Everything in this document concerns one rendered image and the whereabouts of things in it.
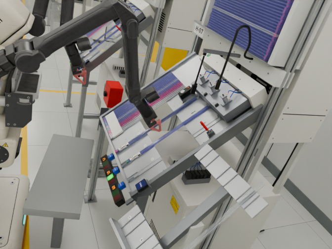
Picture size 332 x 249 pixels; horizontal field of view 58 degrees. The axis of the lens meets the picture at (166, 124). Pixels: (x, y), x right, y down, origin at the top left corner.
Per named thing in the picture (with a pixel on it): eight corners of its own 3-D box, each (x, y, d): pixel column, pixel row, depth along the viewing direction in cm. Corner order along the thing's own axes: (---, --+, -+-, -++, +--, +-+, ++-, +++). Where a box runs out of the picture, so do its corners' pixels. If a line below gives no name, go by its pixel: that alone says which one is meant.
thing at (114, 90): (87, 178, 241) (102, 90, 204) (83, 159, 259) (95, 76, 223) (116, 176, 251) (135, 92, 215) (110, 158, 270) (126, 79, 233)
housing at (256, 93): (257, 118, 138) (249, 97, 129) (207, 75, 176) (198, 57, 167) (271, 108, 138) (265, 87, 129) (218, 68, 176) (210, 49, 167)
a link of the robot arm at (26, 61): (118, -18, 104) (127, -5, 98) (134, 14, 115) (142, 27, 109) (8, 45, 105) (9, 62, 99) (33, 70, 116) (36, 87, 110)
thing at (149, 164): (135, 196, 135) (132, 192, 133) (104, 120, 186) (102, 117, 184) (170, 172, 136) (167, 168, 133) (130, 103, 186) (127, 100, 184)
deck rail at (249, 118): (137, 203, 136) (130, 196, 132) (136, 200, 137) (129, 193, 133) (267, 114, 136) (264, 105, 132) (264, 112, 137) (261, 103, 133)
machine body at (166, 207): (157, 280, 179) (186, 206, 150) (126, 197, 233) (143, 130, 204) (243, 261, 208) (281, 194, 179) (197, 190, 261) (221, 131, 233)
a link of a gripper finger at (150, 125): (162, 122, 156) (153, 110, 150) (167, 129, 151) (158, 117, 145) (151, 129, 156) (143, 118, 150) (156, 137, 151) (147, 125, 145)
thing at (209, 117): (204, 152, 137) (200, 146, 134) (155, 89, 188) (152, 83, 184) (264, 111, 137) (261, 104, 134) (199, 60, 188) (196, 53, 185)
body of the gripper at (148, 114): (151, 107, 155) (144, 97, 150) (158, 117, 147) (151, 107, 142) (141, 114, 155) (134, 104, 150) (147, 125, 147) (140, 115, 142)
